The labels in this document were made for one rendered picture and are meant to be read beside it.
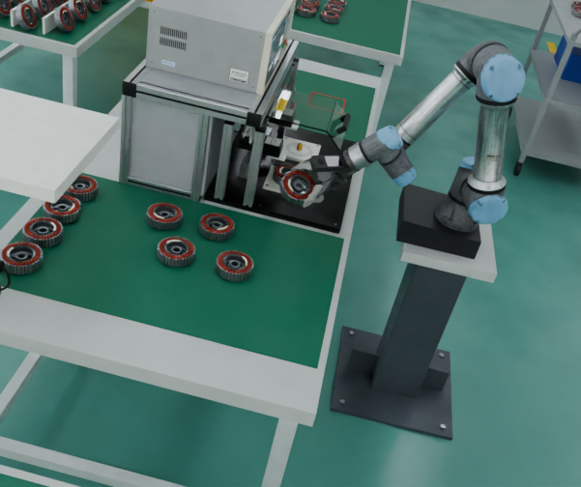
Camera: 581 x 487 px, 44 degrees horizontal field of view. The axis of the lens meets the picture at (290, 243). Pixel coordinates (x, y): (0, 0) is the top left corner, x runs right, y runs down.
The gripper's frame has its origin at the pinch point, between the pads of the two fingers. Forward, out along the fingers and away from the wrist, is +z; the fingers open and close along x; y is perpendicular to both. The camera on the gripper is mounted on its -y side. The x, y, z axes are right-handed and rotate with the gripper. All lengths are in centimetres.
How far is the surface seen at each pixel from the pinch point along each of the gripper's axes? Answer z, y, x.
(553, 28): -85, 512, 292
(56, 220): 56, -45, 5
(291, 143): 15, 39, 39
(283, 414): 9, -28, -69
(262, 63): -8.3, -14.0, 36.3
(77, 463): 84, -26, -60
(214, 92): 8.3, -18.8, 33.6
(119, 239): 46, -32, -3
